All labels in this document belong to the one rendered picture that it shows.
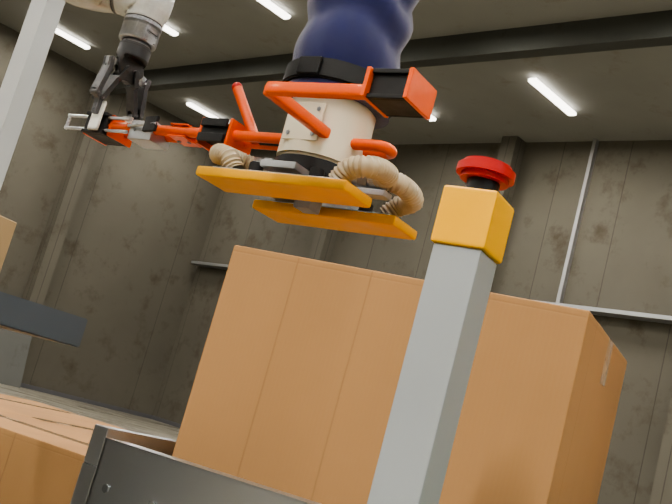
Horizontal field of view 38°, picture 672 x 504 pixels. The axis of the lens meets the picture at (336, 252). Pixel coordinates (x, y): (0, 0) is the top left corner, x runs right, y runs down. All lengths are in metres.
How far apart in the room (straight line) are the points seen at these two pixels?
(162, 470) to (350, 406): 0.29
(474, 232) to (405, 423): 0.23
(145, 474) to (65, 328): 0.28
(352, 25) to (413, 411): 0.97
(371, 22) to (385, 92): 0.40
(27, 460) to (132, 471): 0.39
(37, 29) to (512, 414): 4.41
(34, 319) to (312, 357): 0.45
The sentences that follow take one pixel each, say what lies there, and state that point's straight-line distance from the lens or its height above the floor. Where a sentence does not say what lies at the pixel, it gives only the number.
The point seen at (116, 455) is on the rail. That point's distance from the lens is 1.52.
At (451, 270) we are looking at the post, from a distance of 1.10.
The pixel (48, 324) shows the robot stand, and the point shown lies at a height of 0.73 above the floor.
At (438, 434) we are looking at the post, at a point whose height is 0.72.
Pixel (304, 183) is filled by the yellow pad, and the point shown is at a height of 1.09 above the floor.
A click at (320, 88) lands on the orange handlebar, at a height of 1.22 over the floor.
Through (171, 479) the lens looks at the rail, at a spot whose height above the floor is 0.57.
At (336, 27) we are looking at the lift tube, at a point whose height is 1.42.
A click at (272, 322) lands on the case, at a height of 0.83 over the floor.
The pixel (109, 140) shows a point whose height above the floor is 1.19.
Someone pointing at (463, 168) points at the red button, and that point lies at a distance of 1.14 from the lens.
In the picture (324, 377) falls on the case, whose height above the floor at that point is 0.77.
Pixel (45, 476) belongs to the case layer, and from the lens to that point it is 1.81.
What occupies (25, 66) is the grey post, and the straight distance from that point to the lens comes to 5.43.
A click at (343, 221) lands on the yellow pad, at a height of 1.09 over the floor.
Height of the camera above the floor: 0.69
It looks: 10 degrees up
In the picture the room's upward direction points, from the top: 15 degrees clockwise
